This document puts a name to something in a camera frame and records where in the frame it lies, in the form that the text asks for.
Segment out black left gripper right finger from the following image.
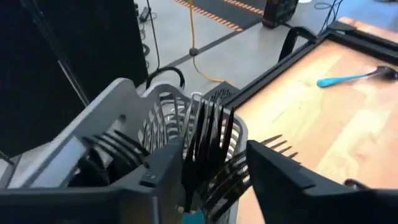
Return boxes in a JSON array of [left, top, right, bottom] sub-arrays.
[[246, 139, 398, 224]]

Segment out spoon with turquoise handle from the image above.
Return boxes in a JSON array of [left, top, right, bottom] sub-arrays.
[[316, 65, 398, 88]]

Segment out grey mesh cutlery basket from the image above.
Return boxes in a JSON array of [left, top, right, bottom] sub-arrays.
[[0, 77, 249, 224]]

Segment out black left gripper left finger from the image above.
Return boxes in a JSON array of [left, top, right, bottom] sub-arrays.
[[0, 136, 186, 224]]

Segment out black folding partition screen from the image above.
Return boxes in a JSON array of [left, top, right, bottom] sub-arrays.
[[0, 0, 149, 156]]

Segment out coiled black floor cable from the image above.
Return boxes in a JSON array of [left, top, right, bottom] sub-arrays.
[[145, 65, 187, 91]]

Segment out black cable bundle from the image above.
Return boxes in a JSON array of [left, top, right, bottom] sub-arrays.
[[133, 0, 161, 71]]

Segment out black ventilated bar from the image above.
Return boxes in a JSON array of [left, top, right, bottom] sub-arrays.
[[203, 80, 241, 105]]

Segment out fork with turquoise handle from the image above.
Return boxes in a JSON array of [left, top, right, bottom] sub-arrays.
[[229, 133, 300, 175], [181, 101, 236, 224]]

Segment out yellow hanging cable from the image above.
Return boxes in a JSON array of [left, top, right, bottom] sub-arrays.
[[187, 0, 231, 85]]

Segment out loose black floor cables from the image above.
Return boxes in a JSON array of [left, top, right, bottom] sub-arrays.
[[313, 0, 346, 35]]

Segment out black mat orange striped edge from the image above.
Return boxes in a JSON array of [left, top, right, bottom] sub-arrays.
[[174, 0, 268, 34]]

